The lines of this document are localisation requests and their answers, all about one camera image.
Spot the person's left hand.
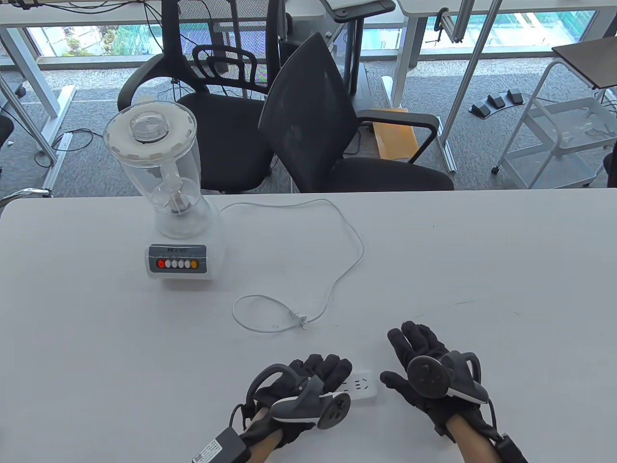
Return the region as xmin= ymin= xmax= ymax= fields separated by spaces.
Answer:
xmin=238 ymin=354 xmax=353 ymax=450

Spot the person's right hand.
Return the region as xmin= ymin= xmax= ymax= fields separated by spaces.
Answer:
xmin=380 ymin=321 xmax=488 ymax=440

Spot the white power strip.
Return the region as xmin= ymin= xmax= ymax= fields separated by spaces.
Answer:
xmin=333 ymin=370 xmax=378 ymax=401

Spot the person's left forearm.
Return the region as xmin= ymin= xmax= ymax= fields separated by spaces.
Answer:
xmin=247 ymin=431 xmax=283 ymax=463

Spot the person's right forearm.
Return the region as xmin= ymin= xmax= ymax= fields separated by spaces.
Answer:
xmin=445 ymin=416 xmax=503 ymax=463

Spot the grey controller on right glove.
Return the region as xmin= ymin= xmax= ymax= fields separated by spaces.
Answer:
xmin=407 ymin=351 xmax=489 ymax=405

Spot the grey controller on glove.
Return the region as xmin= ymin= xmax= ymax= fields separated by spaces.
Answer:
xmin=407 ymin=351 xmax=489 ymax=405
xmin=245 ymin=364 xmax=352 ymax=430

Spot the grey controller on left glove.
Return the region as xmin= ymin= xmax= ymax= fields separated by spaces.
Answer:
xmin=245 ymin=364 xmax=352 ymax=430

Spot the white blender base with buttons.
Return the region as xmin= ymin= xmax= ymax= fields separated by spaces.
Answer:
xmin=145 ymin=195 xmax=226 ymax=282

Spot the brown cardboard sheet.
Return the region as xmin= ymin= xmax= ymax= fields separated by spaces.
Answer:
xmin=370 ymin=107 xmax=420 ymax=160

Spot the clear plastic blender jar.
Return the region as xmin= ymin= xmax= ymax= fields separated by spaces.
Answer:
xmin=107 ymin=126 xmax=209 ymax=239

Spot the black solid-back office chair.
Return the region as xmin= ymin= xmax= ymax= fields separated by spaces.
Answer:
xmin=258 ymin=32 xmax=455 ymax=193

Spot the black mesh-back office chair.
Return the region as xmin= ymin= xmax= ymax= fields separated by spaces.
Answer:
xmin=117 ymin=0 xmax=294 ymax=194

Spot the white blender lid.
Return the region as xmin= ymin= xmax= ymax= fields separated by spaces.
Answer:
xmin=104 ymin=97 xmax=197 ymax=159

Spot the black foot pedal set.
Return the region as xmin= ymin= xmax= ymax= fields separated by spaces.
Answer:
xmin=469 ymin=89 xmax=525 ymax=120

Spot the black desk column stand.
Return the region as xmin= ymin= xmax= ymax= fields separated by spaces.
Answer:
xmin=320 ymin=0 xmax=397 ymax=99

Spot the silver chair armrest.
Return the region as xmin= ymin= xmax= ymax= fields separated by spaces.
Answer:
xmin=0 ymin=188 xmax=52 ymax=213

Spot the white desk with clamp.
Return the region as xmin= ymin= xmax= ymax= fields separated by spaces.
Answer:
xmin=389 ymin=0 xmax=617 ymax=109

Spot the dark brown table top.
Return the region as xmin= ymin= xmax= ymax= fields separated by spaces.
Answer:
xmin=552 ymin=42 xmax=617 ymax=91

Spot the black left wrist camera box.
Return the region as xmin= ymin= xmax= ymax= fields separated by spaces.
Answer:
xmin=191 ymin=426 xmax=252 ymax=463

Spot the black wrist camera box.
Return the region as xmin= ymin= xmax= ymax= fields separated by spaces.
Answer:
xmin=191 ymin=426 xmax=252 ymax=463
xmin=491 ymin=434 xmax=529 ymax=463

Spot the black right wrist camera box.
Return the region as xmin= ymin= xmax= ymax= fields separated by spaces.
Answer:
xmin=491 ymin=434 xmax=529 ymax=463

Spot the white power cord with plug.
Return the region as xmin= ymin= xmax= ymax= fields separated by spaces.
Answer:
xmin=219 ymin=199 xmax=365 ymax=332

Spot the white wire utility cart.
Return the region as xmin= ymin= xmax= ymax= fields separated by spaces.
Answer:
xmin=491 ymin=60 xmax=617 ymax=189

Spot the aluminium profile post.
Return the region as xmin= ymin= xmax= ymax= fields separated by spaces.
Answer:
xmin=438 ymin=0 xmax=503 ymax=173

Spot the black floor cable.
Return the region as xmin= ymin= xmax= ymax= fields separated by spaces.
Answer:
xmin=33 ymin=129 xmax=94 ymax=168

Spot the white desk with cables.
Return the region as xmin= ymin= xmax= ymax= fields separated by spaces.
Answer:
xmin=0 ymin=0 xmax=167 ymax=190

